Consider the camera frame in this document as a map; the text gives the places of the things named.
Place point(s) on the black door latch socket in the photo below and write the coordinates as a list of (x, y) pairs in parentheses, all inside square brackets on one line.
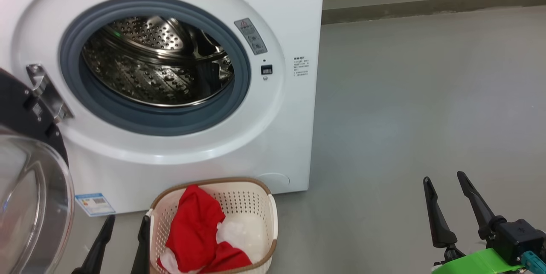
[(266, 69)]

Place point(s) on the perforated steel drum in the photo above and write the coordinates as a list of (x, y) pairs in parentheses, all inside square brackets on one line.
[(149, 77)]

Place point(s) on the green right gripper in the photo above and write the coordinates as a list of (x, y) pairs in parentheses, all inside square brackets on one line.
[(482, 263)]

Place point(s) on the printed text notice label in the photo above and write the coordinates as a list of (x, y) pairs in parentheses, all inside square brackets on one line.
[(301, 67)]

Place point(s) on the red and white garment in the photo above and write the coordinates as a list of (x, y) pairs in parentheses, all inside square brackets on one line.
[(192, 231)]

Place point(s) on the black round washer door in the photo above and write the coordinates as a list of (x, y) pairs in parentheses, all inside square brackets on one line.
[(25, 205)]

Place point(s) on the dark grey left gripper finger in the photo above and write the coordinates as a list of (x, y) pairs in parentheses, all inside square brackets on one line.
[(98, 248), (143, 248)]

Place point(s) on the white washing machine body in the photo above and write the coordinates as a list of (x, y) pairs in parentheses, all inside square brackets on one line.
[(290, 137)]

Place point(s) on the grey warning sticker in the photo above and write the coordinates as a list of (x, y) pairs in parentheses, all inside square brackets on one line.
[(251, 36)]

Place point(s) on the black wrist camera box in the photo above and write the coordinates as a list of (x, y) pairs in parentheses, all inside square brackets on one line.
[(520, 235)]

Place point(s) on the blue energy label sticker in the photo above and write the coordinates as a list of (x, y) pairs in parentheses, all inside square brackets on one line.
[(94, 204)]

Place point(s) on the cream perforated laundry basket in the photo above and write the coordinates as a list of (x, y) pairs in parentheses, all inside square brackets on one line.
[(256, 197)]

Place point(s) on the round drain filter cover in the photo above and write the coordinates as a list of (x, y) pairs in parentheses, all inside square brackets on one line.
[(273, 181)]

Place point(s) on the metal door hinge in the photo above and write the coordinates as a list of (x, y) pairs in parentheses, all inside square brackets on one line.
[(49, 92)]

